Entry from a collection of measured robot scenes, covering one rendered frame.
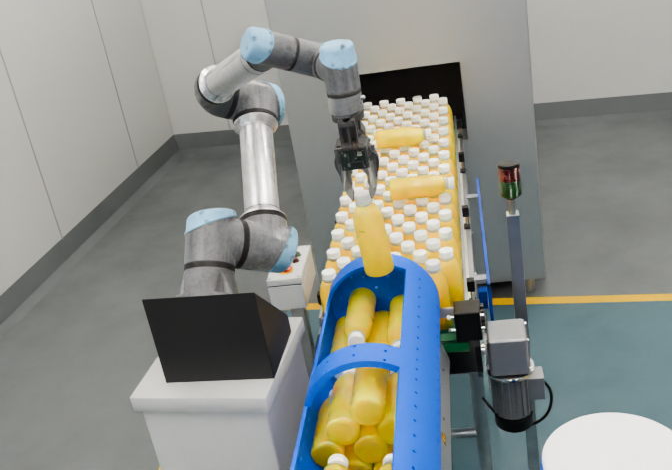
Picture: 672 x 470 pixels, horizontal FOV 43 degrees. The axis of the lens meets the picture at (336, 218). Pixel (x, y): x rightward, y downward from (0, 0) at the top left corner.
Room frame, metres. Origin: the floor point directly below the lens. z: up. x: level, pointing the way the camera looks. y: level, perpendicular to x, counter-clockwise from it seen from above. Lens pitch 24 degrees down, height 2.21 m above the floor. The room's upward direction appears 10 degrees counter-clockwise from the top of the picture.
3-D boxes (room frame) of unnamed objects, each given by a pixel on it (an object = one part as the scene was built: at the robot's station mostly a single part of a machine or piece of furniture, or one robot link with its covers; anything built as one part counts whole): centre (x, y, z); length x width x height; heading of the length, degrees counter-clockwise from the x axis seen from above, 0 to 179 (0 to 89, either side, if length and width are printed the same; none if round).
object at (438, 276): (2.04, -0.24, 0.99); 0.07 x 0.07 x 0.19
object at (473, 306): (1.96, -0.30, 0.95); 0.10 x 0.07 x 0.10; 80
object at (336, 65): (1.78, -0.06, 1.75); 0.09 x 0.08 x 0.11; 20
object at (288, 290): (2.20, 0.16, 1.05); 0.20 x 0.10 x 0.10; 170
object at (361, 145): (1.77, -0.06, 1.59); 0.09 x 0.08 x 0.12; 170
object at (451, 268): (2.10, -0.28, 0.99); 0.07 x 0.07 x 0.19
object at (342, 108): (1.77, -0.07, 1.67); 0.08 x 0.08 x 0.05
